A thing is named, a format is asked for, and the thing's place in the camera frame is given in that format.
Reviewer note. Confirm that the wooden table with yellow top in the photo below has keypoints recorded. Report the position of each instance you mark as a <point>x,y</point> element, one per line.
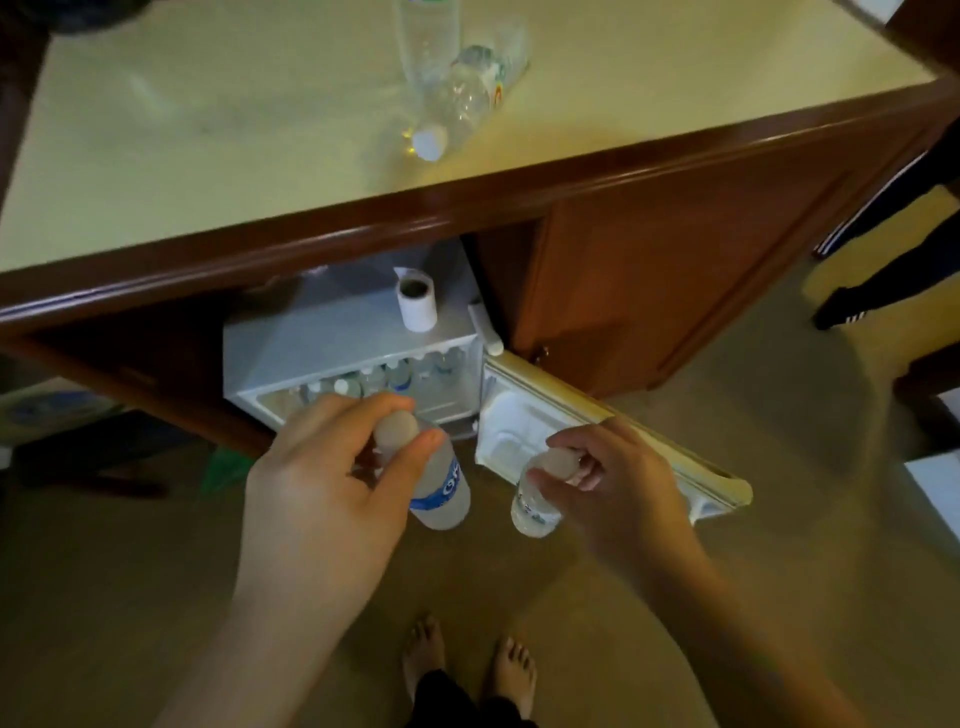
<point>225,135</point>

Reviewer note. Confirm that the person's left foot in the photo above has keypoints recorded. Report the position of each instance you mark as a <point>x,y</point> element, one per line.
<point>424,656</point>

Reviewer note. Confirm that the person's right hand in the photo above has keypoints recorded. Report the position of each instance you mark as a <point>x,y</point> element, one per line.
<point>630,510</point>

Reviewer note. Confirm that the green plastic bag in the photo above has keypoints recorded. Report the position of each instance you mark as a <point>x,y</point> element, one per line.
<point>225,471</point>

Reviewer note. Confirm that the cardboard box with blue print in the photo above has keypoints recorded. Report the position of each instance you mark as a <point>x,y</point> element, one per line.
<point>52,409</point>

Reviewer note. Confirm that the white mini fridge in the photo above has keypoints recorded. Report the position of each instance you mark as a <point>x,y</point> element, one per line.
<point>337,337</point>

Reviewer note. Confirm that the person's foot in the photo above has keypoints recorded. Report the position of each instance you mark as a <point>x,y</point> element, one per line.
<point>514,675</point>
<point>424,656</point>

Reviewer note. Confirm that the white paper towel roll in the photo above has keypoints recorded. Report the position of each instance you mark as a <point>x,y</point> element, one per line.
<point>418,311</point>

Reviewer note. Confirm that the person's right forearm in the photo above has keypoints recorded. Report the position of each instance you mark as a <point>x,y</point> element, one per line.
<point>750,660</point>

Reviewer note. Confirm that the person's right foot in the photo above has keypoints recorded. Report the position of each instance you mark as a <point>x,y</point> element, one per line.
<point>514,675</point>

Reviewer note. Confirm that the person's black trousers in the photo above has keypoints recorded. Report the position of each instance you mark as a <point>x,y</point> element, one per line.
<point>450,709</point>

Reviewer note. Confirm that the person's left hand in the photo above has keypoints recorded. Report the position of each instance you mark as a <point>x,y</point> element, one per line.
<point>315,517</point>

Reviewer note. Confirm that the clear bottle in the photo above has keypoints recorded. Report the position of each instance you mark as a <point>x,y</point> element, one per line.
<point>472,86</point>

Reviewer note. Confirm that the white rectangular box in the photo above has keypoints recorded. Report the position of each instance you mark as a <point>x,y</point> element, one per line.
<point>937,487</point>

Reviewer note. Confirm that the group of bottles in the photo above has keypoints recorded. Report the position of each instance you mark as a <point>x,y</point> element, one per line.
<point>397,375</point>

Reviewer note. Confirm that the dark wooden furniture piece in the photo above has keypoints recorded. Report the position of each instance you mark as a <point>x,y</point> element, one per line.
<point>930,382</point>

